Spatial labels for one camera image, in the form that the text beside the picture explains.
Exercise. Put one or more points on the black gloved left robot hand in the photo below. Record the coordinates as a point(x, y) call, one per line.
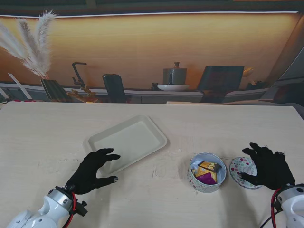
point(88, 173)

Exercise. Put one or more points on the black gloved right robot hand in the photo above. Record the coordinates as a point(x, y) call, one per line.
point(273, 171)

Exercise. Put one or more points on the round polka dot tin lid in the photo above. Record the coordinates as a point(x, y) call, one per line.
point(240, 166)

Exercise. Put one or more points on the beige rectangular plastic tray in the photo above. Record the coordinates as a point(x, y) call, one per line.
point(130, 140)

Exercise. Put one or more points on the dark brown orange snack packet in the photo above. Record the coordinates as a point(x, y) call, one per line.
point(210, 166)

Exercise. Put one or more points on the purple yellow printed snack packet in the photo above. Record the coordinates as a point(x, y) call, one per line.
point(205, 178)

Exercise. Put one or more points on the round polka dot tin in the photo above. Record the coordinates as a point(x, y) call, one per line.
point(204, 187)

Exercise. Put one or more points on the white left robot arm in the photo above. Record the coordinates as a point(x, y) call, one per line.
point(42, 211)

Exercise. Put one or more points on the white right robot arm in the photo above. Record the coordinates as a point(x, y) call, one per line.
point(294, 206)

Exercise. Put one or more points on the small yellow object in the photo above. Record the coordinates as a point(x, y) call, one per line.
point(91, 102)

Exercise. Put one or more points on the printed kitchen backdrop banner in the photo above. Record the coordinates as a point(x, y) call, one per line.
point(152, 47)

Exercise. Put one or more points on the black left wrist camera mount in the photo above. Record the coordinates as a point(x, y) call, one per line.
point(81, 209)

